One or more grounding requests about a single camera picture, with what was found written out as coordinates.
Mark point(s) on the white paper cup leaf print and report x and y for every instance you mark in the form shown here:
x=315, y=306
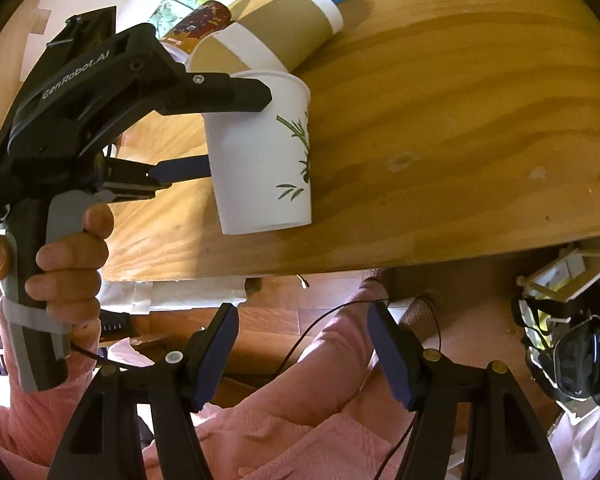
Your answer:
x=260, y=162

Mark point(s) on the white paper cup brown patch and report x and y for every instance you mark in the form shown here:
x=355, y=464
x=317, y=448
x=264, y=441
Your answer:
x=211, y=56

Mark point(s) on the person's left hand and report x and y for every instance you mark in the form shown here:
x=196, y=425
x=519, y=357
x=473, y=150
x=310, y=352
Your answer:
x=69, y=278

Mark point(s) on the person's pink trouser legs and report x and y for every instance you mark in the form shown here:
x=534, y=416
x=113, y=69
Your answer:
x=329, y=416

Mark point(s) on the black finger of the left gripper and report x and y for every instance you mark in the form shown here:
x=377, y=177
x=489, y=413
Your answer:
x=215, y=93

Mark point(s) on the black bag on rack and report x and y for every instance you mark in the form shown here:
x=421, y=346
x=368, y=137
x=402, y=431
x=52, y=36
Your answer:
x=562, y=344

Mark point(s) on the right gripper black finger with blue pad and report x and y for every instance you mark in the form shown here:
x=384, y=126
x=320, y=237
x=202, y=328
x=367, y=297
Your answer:
x=122, y=180

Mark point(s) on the pink sleeve left forearm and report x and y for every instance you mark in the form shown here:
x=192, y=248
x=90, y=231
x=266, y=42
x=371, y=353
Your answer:
x=32, y=427

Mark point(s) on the dark red printed cup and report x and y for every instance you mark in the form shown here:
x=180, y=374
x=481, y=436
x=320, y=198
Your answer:
x=182, y=39

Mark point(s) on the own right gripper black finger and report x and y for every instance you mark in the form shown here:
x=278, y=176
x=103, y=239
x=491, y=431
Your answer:
x=102, y=440
x=505, y=439

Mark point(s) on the brown sleeve paper cup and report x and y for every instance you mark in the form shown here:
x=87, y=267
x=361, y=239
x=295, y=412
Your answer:
x=282, y=34

